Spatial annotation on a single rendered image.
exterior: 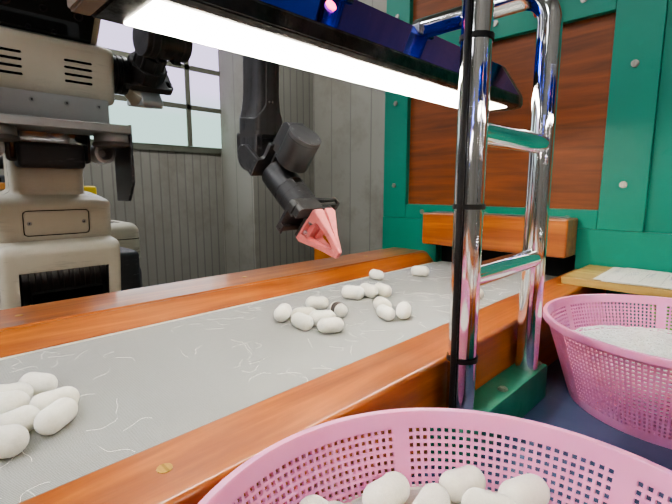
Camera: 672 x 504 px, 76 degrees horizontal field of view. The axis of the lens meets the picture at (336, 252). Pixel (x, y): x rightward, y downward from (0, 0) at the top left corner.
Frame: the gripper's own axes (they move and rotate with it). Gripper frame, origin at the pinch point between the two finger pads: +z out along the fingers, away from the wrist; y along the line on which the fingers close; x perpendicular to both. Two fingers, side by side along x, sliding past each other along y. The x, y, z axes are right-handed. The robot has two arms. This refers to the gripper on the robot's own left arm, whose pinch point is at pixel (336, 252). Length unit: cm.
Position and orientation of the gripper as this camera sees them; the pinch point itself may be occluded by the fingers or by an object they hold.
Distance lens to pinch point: 68.5
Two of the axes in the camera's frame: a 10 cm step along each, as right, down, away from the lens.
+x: -4.6, 6.8, 5.7
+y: 7.0, -1.2, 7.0
